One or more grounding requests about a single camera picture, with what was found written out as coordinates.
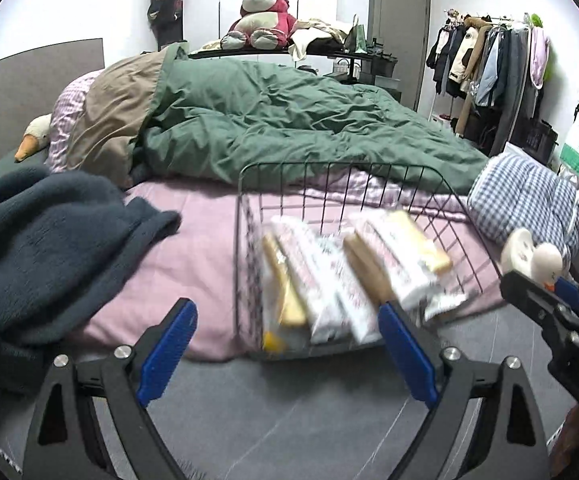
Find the clothes rack with garments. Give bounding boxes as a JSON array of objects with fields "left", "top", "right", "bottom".
[{"left": 426, "top": 9, "right": 557, "bottom": 165}]

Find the pink bed sheet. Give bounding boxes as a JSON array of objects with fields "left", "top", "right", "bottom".
[{"left": 46, "top": 69, "right": 511, "bottom": 363}]

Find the blue checked pillow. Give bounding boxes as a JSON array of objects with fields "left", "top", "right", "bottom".
[{"left": 467, "top": 153, "right": 579, "bottom": 263}]

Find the green duvet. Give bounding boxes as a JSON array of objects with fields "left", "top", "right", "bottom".
[{"left": 131, "top": 44, "right": 487, "bottom": 195}]

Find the grey headboard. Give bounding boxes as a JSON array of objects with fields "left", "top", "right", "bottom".
[{"left": 0, "top": 38, "right": 104, "bottom": 159}]

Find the grey door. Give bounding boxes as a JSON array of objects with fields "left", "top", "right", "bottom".
[{"left": 369, "top": 0, "right": 431, "bottom": 110}]

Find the pink plush bear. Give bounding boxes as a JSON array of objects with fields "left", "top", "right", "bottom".
[{"left": 220, "top": 0, "right": 296, "bottom": 51}]

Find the bagged bread slice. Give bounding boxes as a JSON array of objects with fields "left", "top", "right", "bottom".
[{"left": 344, "top": 234, "right": 396, "bottom": 308}]

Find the dark teal fleece blanket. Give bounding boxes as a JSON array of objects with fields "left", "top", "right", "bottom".
[{"left": 0, "top": 167, "right": 183, "bottom": 396}]

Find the white red-text snack packet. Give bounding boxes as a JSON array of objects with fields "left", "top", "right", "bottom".
[{"left": 271, "top": 216, "right": 349, "bottom": 344}]

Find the black wire basket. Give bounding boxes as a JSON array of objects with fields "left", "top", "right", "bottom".
[{"left": 234, "top": 162, "right": 503, "bottom": 360}]

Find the white duck toy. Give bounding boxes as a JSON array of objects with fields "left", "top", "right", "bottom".
[{"left": 501, "top": 228, "right": 564, "bottom": 292}]

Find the white goose plush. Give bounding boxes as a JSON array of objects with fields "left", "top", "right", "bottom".
[{"left": 14, "top": 114, "right": 52, "bottom": 162}]

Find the brown duvet lining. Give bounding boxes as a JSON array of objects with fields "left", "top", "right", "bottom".
[{"left": 66, "top": 44, "right": 180, "bottom": 190}]

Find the grey blue snack packet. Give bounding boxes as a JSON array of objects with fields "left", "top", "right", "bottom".
[{"left": 319, "top": 236, "right": 382, "bottom": 344}]

